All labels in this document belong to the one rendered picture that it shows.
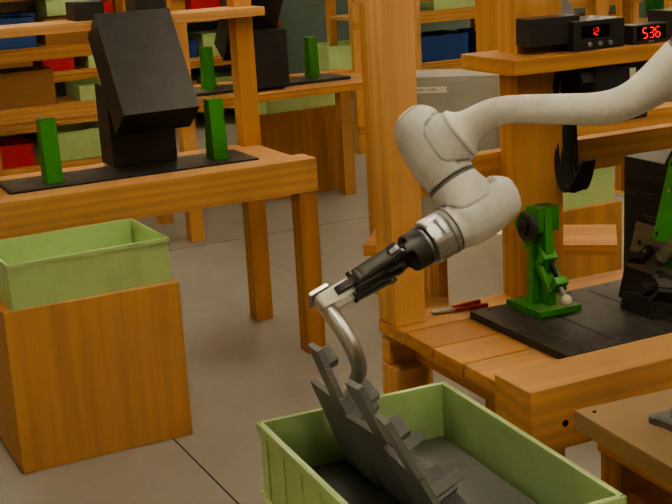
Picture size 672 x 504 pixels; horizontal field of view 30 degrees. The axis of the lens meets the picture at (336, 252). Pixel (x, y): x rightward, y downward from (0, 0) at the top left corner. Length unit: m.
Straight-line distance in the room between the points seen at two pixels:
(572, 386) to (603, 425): 0.22
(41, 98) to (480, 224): 7.47
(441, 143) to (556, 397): 0.68
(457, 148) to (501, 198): 0.13
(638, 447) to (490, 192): 0.56
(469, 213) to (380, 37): 0.83
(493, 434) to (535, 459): 0.15
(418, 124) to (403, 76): 0.70
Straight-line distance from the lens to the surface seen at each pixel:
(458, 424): 2.54
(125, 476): 4.61
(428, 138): 2.35
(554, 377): 2.76
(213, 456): 4.69
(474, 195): 2.33
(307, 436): 2.47
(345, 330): 2.23
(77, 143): 9.69
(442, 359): 2.99
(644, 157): 3.41
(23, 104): 9.57
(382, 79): 3.04
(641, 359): 2.88
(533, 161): 3.30
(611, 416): 2.59
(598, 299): 3.31
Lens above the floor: 1.88
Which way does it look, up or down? 15 degrees down
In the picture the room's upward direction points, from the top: 3 degrees counter-clockwise
